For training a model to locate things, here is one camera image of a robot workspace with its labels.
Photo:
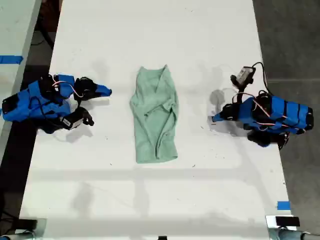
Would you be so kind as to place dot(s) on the long blue-taped gripper finger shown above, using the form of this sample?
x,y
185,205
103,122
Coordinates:
x,y
218,117
101,90

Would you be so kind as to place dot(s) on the short black gripper finger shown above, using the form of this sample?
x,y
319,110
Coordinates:
x,y
228,108
87,95

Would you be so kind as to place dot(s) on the pale green T-shirt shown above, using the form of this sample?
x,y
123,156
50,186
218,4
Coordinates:
x,y
155,115

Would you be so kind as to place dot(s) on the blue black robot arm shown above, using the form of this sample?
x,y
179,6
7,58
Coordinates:
x,y
285,112
23,107

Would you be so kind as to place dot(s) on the long blue tape strip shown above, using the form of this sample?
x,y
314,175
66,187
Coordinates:
x,y
10,59

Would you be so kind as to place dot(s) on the short blue tape strip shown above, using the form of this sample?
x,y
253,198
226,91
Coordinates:
x,y
283,205

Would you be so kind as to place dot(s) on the small black box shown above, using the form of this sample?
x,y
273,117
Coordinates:
x,y
26,224
287,221

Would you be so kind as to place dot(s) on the tiny black box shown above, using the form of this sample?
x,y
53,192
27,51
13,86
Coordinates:
x,y
162,237

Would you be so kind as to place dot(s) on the black camera stalk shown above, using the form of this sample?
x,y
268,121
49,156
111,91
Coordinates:
x,y
78,103
241,91

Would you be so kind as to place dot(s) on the black camera box white label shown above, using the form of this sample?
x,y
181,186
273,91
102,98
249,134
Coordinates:
x,y
71,121
243,75

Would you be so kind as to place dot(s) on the silver metal bracket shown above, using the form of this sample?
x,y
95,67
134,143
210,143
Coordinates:
x,y
270,221

